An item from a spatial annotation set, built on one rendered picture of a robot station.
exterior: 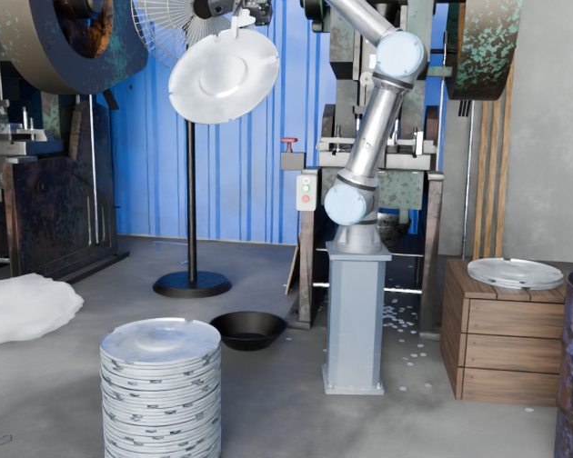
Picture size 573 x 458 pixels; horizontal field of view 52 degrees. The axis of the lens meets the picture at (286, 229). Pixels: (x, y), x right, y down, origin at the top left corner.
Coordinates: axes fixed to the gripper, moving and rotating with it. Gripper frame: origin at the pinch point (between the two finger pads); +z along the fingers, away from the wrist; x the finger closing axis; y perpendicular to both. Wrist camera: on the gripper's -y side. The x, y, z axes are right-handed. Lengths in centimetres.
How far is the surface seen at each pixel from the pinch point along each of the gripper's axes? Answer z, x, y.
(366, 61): -69, 67, 24
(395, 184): -25, 90, 38
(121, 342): 71, 34, -20
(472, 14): -58, 38, 61
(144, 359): 77, 29, -10
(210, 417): 83, 46, 3
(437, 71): -81, 83, 52
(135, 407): 86, 35, -12
